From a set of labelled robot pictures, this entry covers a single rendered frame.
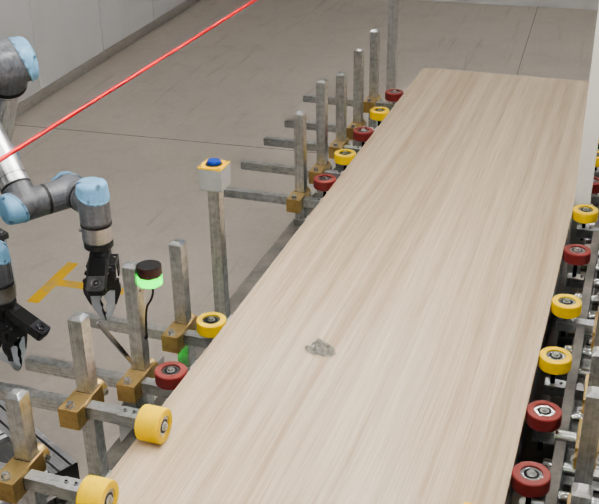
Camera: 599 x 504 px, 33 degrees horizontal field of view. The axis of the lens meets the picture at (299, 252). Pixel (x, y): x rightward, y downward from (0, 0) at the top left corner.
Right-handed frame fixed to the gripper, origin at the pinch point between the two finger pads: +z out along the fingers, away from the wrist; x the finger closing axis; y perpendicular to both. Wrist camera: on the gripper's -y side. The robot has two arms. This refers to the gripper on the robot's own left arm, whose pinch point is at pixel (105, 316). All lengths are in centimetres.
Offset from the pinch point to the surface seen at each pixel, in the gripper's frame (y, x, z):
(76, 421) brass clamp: -34.2, 1.8, 6.3
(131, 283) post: -3.5, -7.9, -11.1
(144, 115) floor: 437, 50, 100
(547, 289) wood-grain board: 28, -117, 11
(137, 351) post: -3.3, -7.6, 8.2
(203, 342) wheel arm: 13.7, -22.4, 16.8
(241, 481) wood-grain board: -50, -35, 11
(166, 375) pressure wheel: -11.4, -15.4, 10.1
